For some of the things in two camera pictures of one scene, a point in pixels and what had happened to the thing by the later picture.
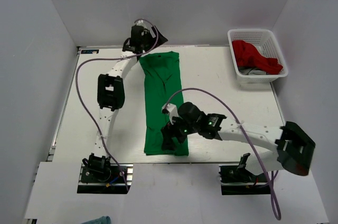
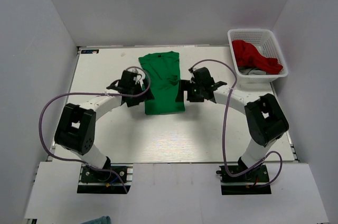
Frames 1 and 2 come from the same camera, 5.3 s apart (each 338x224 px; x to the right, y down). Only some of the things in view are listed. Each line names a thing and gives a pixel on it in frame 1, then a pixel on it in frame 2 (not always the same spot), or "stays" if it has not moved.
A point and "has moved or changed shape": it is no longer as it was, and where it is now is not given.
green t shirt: (162, 86) has moved or changed shape
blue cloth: (103, 220) stays
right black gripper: (170, 131) → (186, 85)
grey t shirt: (251, 71) stays
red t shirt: (247, 56) stays
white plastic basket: (265, 42) stays
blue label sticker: (89, 51) stays
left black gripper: (162, 39) → (147, 96)
